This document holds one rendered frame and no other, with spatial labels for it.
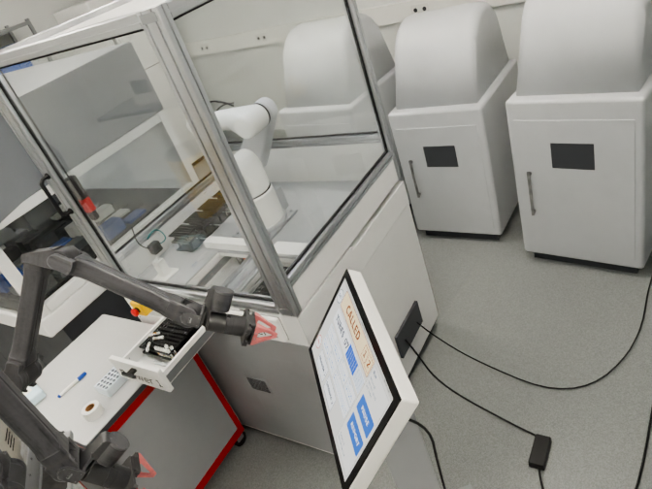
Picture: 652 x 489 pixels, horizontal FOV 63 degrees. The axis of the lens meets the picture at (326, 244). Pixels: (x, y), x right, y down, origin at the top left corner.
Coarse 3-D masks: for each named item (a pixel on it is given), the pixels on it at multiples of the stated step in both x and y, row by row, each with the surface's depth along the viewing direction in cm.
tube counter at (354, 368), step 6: (348, 336) 143; (342, 342) 145; (348, 342) 142; (342, 348) 144; (348, 348) 141; (348, 354) 140; (354, 354) 137; (348, 360) 139; (354, 360) 136; (348, 366) 138; (354, 366) 135; (354, 372) 134; (360, 372) 131; (354, 378) 133; (360, 378) 130; (354, 384) 132; (360, 384) 130
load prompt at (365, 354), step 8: (344, 296) 151; (344, 304) 150; (352, 304) 145; (344, 312) 149; (352, 312) 144; (352, 320) 143; (352, 328) 142; (360, 328) 137; (352, 336) 140; (360, 336) 136; (360, 344) 135; (368, 344) 131; (360, 352) 134; (368, 352) 130; (360, 360) 133; (368, 360) 129; (368, 368) 128
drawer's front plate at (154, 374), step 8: (112, 360) 203; (120, 360) 200; (128, 360) 198; (120, 368) 203; (128, 368) 199; (136, 368) 195; (144, 368) 192; (152, 368) 190; (136, 376) 201; (144, 376) 197; (152, 376) 192; (160, 376) 189; (152, 384) 197; (160, 384) 193; (168, 384) 192
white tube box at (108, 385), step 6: (114, 372) 218; (102, 378) 216; (108, 378) 216; (114, 378) 213; (120, 378) 214; (126, 378) 216; (96, 384) 214; (102, 384) 213; (108, 384) 212; (114, 384) 212; (120, 384) 214; (102, 390) 210; (108, 390) 209; (114, 390) 212; (108, 396) 211
